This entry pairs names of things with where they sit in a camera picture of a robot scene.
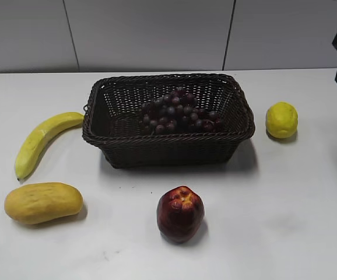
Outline yellow lemon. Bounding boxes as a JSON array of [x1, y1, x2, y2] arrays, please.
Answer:
[[265, 101, 298, 139]]

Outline purple grape bunch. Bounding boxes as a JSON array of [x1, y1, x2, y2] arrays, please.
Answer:
[[139, 87, 224, 135]]

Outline black woven basket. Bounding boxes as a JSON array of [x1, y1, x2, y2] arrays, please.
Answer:
[[82, 73, 255, 169]]

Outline red apple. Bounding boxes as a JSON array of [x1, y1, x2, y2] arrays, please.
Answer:
[[156, 185, 205, 243]]

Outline yellow banana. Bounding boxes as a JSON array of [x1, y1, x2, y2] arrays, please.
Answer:
[[15, 112, 84, 181]]

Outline orange yellow mango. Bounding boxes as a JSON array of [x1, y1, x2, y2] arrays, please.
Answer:
[[4, 182, 83, 225]]

